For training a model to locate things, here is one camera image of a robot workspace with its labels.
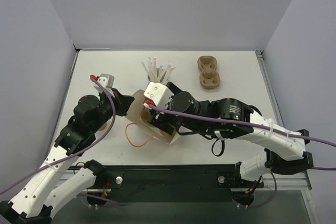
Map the beige paper takeout bag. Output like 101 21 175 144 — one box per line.
125 89 180 144

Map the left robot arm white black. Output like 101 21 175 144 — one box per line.
1 89 134 223

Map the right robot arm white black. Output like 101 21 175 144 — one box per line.
143 82 314 186

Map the stack of paper cups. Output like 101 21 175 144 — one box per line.
98 123 107 131

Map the white straw holder cup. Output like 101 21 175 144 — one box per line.
147 75 164 83

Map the brown pulp cup carrier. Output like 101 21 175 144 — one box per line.
197 56 220 89

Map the wrapped white straws bundle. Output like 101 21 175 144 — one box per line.
141 57 175 85

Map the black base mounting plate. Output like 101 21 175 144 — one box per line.
88 164 264 203

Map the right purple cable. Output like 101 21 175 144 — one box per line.
146 104 336 171

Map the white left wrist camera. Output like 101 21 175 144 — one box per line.
90 73 114 97

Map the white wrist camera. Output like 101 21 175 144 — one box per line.
143 82 174 109
90 73 114 97

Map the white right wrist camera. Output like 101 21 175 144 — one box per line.
143 82 174 109

